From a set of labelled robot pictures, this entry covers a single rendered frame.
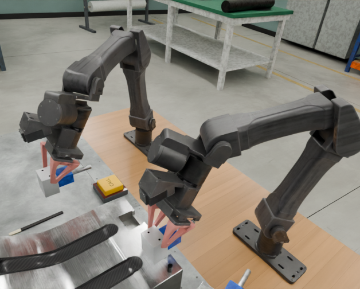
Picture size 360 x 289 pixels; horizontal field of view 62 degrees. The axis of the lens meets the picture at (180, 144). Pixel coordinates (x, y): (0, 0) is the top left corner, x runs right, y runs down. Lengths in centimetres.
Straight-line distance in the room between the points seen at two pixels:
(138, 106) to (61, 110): 42
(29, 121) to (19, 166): 45
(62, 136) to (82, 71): 15
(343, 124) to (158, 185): 35
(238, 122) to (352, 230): 185
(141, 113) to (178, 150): 50
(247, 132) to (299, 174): 19
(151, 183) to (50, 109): 27
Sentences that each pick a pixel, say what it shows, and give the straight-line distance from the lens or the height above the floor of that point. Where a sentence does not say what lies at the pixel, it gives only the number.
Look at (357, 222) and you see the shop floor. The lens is 242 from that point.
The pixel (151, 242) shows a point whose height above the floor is 94.
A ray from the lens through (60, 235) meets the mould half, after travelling 77.
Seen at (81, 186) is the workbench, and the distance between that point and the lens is 101.
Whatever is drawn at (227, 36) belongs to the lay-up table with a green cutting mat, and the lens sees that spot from 364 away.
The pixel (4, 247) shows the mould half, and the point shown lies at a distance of 73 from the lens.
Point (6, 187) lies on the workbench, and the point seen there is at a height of 80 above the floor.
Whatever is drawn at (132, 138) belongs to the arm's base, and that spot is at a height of 81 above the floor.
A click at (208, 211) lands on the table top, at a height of 80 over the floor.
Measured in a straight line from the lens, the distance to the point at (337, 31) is 604.
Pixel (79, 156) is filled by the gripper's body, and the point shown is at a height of 102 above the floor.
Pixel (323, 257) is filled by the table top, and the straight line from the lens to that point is 94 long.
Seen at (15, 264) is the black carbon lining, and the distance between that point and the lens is 71.
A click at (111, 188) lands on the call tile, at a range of 93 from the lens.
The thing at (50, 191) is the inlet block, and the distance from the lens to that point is 82.
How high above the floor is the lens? 145
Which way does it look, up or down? 33 degrees down
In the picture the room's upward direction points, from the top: 6 degrees clockwise
